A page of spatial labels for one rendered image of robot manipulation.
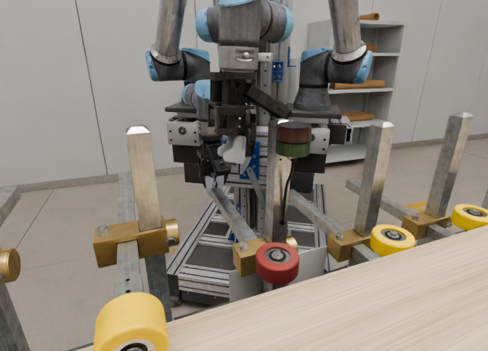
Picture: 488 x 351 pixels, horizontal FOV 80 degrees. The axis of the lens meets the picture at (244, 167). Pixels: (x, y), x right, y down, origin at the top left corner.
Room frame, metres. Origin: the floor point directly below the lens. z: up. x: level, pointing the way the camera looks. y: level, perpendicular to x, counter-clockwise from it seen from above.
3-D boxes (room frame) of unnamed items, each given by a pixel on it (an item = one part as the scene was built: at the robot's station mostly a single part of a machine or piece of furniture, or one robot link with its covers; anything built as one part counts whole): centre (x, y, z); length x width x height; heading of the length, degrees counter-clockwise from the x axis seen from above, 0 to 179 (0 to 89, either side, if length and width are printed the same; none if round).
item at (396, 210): (0.78, -0.47, 0.80); 0.44 x 0.03 x 0.04; 21
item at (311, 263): (0.57, -0.09, 0.75); 0.26 x 0.01 x 0.10; 111
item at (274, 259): (0.44, -0.06, 0.85); 0.08 x 0.08 x 0.11
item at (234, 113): (0.59, 0.02, 1.16); 0.09 x 0.08 x 0.12; 111
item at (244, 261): (0.52, -0.05, 0.85); 0.14 x 0.06 x 0.05; 111
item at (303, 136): (0.49, -0.09, 1.13); 0.06 x 0.06 x 0.02
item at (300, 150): (0.49, -0.09, 1.10); 0.06 x 0.06 x 0.02
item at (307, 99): (1.22, -0.28, 1.09); 0.15 x 0.15 x 0.10
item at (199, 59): (1.32, 0.21, 1.21); 0.13 x 0.12 x 0.14; 118
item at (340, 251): (0.62, -0.28, 0.81); 0.14 x 0.06 x 0.05; 111
